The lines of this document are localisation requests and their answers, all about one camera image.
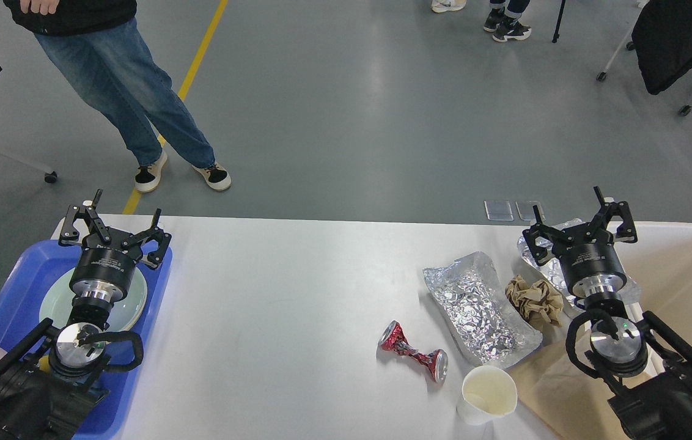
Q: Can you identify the pink ceramic plate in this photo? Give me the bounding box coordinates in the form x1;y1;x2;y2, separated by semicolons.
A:
120;304;143;331

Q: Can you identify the crushed red soda can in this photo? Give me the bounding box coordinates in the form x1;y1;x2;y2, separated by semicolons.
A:
378;320;449;384

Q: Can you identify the large crumpled foil tray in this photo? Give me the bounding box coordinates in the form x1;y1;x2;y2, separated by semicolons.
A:
422;252;543;369

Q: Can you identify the chair with black jacket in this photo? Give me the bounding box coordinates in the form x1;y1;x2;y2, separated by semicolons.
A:
597;1;692;116

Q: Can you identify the person in black sneakers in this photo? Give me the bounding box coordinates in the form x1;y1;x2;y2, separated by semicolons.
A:
483;0;532;43

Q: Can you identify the crumpled brown paper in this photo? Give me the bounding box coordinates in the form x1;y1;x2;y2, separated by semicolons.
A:
505;275;564;331

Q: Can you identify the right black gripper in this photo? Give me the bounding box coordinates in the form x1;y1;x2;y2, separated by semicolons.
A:
522;186;638;300

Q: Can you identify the green ceramic plate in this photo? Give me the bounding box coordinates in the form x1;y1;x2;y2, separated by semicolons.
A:
38;268;147;331

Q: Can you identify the blue plastic tray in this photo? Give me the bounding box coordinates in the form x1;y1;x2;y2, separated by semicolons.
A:
0;240;173;439

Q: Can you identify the white paper cup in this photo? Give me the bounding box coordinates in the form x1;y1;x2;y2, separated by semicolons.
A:
456;365;518;425

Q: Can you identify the teal ceramic mug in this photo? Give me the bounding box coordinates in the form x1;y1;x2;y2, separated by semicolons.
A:
37;356;51;374

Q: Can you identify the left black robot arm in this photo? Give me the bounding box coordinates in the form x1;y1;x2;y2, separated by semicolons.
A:
0;190;172;439

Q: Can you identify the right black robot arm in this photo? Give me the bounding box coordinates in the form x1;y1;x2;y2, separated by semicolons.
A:
523;188;692;439

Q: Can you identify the small crumpled foil sheet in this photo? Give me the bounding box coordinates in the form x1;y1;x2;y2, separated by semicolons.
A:
518;218;641;318

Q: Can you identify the person in blue jeans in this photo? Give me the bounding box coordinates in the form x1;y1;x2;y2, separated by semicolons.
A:
5;1;232;193

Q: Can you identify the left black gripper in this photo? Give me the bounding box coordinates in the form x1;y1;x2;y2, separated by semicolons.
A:
58;189;172;301

